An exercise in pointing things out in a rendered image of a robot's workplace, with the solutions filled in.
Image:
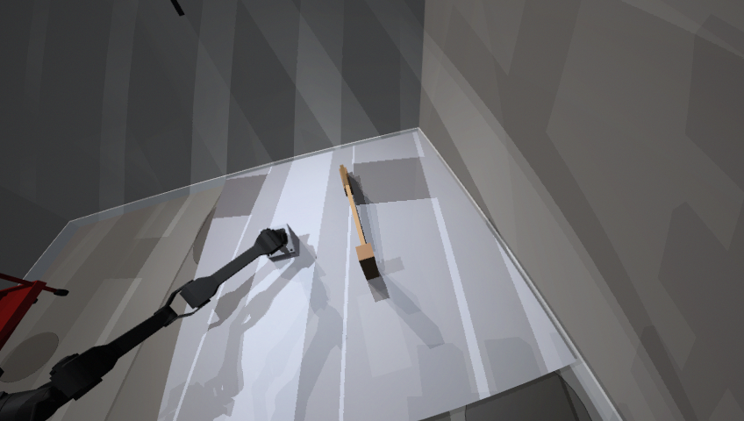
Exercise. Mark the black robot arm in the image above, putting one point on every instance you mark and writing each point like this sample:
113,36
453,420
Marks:
75,375

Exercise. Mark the long wooden bed rail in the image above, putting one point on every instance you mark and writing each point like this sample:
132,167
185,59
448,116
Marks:
356,219

